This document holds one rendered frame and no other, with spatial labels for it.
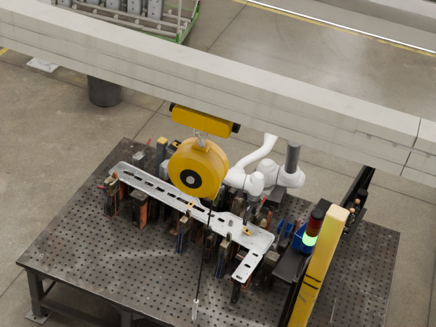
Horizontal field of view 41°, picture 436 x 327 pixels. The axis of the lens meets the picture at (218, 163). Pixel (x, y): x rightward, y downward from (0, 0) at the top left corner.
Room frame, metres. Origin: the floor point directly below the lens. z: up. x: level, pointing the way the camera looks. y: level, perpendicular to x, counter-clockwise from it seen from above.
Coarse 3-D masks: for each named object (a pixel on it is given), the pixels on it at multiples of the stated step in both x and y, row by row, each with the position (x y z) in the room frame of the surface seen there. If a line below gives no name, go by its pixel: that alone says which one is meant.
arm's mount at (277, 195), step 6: (276, 186) 3.61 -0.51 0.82; (246, 192) 3.51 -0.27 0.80; (276, 192) 3.55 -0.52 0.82; (282, 192) 3.55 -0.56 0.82; (246, 198) 3.50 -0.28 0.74; (270, 198) 3.47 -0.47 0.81; (276, 198) 3.48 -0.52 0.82; (282, 198) 3.53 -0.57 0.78; (264, 204) 3.46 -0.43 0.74; (270, 204) 3.45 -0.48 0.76; (276, 204) 3.44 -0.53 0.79; (276, 210) 3.44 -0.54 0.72
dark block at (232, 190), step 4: (232, 188) 3.19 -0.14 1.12; (236, 188) 3.19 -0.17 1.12; (228, 192) 3.15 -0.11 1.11; (232, 192) 3.15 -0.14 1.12; (236, 192) 3.18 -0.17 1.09; (228, 196) 3.15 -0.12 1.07; (232, 196) 3.13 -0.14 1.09; (228, 200) 3.15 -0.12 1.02; (232, 200) 3.15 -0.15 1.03; (228, 204) 3.15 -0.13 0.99; (228, 208) 3.14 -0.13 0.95
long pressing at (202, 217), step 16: (128, 176) 3.26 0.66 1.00; (144, 176) 3.29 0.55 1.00; (144, 192) 3.13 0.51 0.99; (160, 192) 3.15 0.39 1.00; (176, 192) 3.17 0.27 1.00; (176, 208) 3.01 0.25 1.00; (192, 208) 3.03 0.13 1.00; (224, 224) 2.92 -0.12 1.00; (240, 224) 2.94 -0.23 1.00; (240, 240) 2.79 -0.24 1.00; (256, 240) 2.82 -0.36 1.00; (272, 240) 2.85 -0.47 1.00
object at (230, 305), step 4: (236, 276) 2.48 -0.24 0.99; (236, 280) 2.45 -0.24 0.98; (236, 284) 2.45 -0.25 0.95; (240, 284) 2.44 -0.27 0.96; (236, 288) 2.45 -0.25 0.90; (240, 288) 2.47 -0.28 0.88; (232, 292) 2.46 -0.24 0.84; (236, 292) 2.46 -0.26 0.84; (232, 296) 2.46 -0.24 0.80; (236, 296) 2.44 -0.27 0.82; (232, 300) 2.45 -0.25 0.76; (236, 300) 2.45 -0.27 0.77; (240, 300) 2.50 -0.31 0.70; (228, 304) 2.45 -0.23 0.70; (232, 304) 2.45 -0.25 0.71; (236, 304) 2.46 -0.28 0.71; (228, 308) 2.42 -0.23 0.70; (232, 308) 2.43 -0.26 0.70
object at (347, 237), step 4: (348, 200) 2.87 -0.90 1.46; (348, 204) 2.87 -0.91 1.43; (348, 208) 2.83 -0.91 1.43; (364, 208) 2.86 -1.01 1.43; (364, 212) 2.82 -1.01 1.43; (360, 216) 2.78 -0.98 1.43; (356, 220) 2.74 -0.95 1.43; (360, 220) 2.74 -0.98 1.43; (352, 224) 2.69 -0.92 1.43; (356, 224) 2.69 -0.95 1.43; (352, 228) 2.65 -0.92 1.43; (356, 228) 2.66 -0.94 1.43; (352, 232) 2.62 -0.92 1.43; (340, 236) 2.57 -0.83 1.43; (344, 236) 2.57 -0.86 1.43; (348, 236) 2.58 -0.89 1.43; (348, 240) 2.55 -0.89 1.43
